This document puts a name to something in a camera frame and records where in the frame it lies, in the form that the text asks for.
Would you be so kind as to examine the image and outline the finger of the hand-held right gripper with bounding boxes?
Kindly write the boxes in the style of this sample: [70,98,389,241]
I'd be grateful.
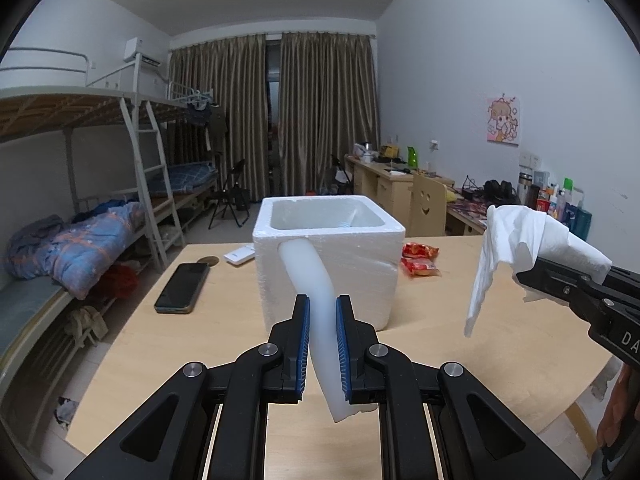
[520,282,576,306]
[515,256,613,291]

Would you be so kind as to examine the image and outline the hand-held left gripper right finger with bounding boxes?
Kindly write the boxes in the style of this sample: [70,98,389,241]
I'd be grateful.
[336,295,581,480]

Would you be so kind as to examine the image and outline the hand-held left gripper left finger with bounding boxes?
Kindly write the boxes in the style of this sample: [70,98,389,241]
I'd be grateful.
[65,294,312,480]

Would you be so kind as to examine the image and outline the white tissue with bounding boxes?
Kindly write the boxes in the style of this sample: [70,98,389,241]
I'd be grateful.
[464,205,613,338]

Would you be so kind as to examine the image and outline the white foam box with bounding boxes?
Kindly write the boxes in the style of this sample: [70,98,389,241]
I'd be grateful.
[252,194,407,332]

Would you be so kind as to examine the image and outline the row of toiletry bottles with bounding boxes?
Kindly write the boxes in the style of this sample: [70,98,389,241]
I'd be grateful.
[535,175,593,241]

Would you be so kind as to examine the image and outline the white remote control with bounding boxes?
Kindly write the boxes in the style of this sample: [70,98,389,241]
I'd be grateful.
[223,243,256,265]

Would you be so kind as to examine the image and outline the desk with printed mat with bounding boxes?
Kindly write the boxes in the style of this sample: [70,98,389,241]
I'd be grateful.
[445,180,526,236]

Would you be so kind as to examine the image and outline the black smartphone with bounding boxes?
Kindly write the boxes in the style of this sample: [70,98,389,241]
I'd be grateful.
[154,261,211,315]

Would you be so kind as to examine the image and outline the wooden smiley face chair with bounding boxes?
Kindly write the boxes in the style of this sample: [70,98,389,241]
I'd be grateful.
[410,172,448,237]

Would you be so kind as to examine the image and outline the black folding chair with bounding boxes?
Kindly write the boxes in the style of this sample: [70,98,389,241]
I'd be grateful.
[207,159,251,231]

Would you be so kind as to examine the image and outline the light wooden drawer desk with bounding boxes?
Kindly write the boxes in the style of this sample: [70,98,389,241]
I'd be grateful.
[345,155,456,233]

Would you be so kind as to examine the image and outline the red cloth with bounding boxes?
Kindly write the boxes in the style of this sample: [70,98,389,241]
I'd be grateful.
[97,265,141,301]

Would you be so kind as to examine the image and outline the blue checkered mattress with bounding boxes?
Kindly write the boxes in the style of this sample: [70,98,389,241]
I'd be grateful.
[150,160,219,198]

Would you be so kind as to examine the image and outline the beige crumpled cloth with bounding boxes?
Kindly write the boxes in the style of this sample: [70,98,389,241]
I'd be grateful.
[65,305,108,348]

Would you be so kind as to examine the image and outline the brown curtain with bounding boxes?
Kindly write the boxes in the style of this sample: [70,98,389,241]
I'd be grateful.
[277,32,381,198]
[167,35,268,201]

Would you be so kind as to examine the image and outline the blue patterned quilt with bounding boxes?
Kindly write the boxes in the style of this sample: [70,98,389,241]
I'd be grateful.
[7,201,148,301]

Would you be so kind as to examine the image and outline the hanging dark clothes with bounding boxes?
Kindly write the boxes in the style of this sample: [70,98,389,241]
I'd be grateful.
[185,92,228,151]

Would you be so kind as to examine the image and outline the grey blue cloth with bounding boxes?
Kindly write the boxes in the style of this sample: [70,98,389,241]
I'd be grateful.
[10,215,66,256]

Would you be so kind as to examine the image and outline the white air conditioner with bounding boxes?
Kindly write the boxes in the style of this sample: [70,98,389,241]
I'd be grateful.
[122,37,163,68]

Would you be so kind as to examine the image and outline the white metal bunk bed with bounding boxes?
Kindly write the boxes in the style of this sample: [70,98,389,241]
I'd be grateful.
[0,47,226,376]

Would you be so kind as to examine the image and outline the pile of black cables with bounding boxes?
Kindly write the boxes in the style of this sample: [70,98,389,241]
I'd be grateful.
[462,176,518,201]

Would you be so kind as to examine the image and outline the pink cartoon wall poster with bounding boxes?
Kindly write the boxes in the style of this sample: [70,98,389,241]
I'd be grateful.
[486,95,521,145]

